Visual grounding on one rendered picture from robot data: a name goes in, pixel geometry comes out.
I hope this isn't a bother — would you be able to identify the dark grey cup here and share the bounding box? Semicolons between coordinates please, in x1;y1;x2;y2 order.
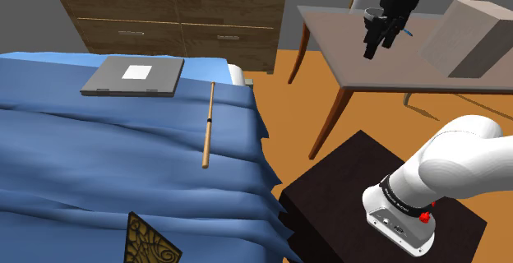
363;7;386;21

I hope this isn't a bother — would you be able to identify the grey table with wooden legs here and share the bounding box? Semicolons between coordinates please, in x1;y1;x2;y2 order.
286;4;513;161

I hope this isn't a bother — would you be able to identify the beige cardboard box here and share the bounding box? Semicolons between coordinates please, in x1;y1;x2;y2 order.
418;0;513;80

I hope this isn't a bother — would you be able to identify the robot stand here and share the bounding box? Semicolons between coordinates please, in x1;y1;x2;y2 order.
278;129;488;263

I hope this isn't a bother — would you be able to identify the wooden baseball bat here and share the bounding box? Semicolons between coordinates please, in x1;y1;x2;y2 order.
201;81;217;170

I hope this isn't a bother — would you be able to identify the wooden chest of drawers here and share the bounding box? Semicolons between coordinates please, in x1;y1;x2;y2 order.
44;0;291;76

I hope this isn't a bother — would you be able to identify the grey closed laptop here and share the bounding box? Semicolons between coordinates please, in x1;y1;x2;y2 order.
79;55;186;99

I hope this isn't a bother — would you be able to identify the bed with blue cover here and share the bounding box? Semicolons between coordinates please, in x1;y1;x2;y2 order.
0;51;307;263

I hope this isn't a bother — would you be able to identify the gold patterned dark book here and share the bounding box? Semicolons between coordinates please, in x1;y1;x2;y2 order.
122;210;183;263

